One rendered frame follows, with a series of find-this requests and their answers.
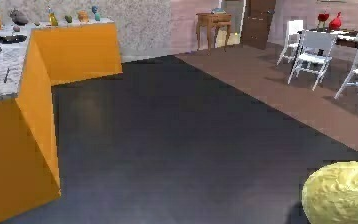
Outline red round vase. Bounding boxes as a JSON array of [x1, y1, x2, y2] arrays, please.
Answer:
[[328, 11, 343, 32]]

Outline grey lumpy object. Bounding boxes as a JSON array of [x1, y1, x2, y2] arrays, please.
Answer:
[[9, 8, 30, 26]]

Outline yellow bottle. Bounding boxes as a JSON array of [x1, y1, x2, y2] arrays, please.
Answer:
[[47, 7, 59, 27]]

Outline blue teal canteen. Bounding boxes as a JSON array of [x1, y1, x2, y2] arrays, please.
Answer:
[[91, 5, 102, 22]]

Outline black flat pan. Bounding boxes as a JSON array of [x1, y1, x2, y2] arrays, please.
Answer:
[[0, 34, 28, 45]]

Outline orange kitchen counter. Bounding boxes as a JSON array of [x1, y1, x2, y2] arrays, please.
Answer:
[[0, 18, 124, 224]]

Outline orange jar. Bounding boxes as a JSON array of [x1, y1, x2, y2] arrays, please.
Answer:
[[77, 10, 90, 24]]

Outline dark brown room door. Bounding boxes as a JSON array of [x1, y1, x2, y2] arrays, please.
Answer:
[[240, 0, 277, 51]]

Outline dark dining table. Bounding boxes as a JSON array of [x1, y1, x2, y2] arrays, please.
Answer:
[[297, 28, 358, 49]]

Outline brown wooden side table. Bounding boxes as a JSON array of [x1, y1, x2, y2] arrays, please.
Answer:
[[195, 12, 233, 55]]

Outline yellow round cushion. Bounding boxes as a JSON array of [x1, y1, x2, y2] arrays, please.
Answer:
[[301, 161, 358, 224]]

